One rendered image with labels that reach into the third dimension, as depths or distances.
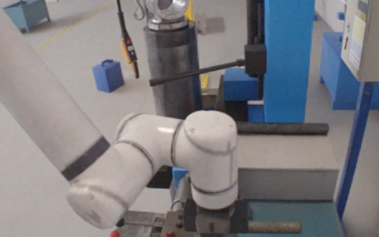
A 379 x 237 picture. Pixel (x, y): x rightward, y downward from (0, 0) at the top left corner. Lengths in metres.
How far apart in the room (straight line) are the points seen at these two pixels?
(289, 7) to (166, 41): 0.46
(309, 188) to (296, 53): 0.50
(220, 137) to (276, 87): 0.79
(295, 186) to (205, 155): 0.52
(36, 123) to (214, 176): 0.29
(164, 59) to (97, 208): 0.87
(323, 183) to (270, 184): 0.16
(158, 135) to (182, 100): 0.78
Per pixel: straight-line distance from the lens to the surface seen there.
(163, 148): 0.55
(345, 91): 3.57
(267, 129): 1.05
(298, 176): 0.97
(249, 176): 0.96
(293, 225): 0.80
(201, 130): 0.50
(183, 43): 1.24
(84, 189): 0.46
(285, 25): 1.18
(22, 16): 9.06
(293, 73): 1.25
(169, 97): 1.32
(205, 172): 0.54
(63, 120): 0.47
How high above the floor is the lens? 1.80
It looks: 30 degrees down
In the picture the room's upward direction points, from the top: 6 degrees counter-clockwise
